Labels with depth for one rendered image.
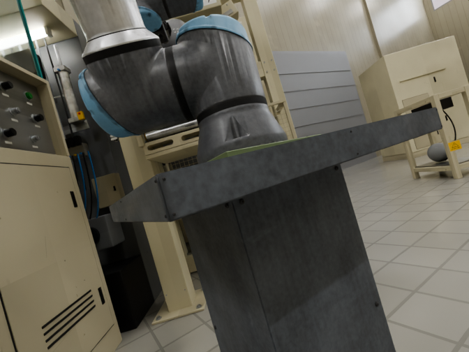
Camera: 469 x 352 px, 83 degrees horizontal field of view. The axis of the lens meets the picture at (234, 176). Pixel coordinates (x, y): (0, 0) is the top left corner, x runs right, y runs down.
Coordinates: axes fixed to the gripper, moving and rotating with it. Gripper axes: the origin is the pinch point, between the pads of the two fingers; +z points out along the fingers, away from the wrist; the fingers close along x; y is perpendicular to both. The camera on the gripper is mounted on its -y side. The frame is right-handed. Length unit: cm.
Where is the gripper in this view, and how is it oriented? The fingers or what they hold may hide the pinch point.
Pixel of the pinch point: (165, 42)
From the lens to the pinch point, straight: 133.4
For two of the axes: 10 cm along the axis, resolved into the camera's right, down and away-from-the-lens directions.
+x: -9.6, 2.8, 0.0
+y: -2.8, -9.5, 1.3
